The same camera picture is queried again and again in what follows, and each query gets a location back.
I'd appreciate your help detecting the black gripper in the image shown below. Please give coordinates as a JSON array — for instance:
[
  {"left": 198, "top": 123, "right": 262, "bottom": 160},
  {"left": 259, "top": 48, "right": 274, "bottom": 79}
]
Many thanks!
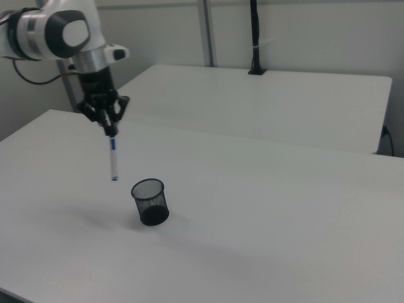
[{"left": 76, "top": 66, "right": 131, "bottom": 138}]

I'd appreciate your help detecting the blue and white marker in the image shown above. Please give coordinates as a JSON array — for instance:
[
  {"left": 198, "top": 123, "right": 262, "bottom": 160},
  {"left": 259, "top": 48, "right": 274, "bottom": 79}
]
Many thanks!
[{"left": 108, "top": 134, "right": 120, "bottom": 182}]

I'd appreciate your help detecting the black mesh pen cup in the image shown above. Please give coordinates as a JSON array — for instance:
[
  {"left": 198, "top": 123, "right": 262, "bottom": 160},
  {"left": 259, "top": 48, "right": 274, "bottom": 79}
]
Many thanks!
[{"left": 130, "top": 178, "right": 170, "bottom": 227}]

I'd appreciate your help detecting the white adjacent table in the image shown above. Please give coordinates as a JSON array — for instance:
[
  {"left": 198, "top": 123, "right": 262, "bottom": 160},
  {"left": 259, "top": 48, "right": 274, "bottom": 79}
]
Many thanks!
[{"left": 110, "top": 64, "right": 393, "bottom": 155}]

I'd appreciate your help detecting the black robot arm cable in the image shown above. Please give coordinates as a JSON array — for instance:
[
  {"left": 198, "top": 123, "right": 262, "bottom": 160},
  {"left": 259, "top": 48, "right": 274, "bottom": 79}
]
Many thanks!
[{"left": 11, "top": 58, "right": 78, "bottom": 86}]

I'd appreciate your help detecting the white cable tie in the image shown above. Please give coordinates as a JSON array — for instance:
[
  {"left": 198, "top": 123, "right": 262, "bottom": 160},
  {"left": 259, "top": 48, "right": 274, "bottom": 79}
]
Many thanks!
[{"left": 252, "top": 38, "right": 276, "bottom": 50}]

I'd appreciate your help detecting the black camera pole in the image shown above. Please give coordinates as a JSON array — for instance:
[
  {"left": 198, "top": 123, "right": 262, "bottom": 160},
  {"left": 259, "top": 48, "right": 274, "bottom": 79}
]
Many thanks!
[{"left": 247, "top": 0, "right": 268, "bottom": 76}]

